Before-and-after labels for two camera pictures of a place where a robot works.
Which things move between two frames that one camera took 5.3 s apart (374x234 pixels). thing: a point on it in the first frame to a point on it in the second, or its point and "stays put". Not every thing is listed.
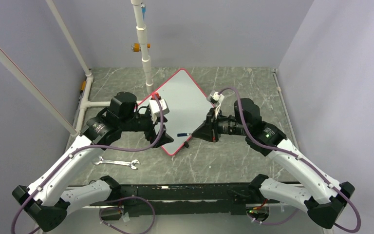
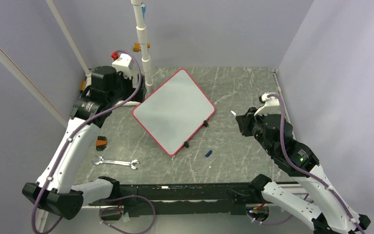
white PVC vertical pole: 141,35 stays put
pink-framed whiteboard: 189,107 stays put
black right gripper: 208,130 to 244,121
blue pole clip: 143,6 stays put
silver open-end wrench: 101,161 stays put
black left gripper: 151,134 to 128,82
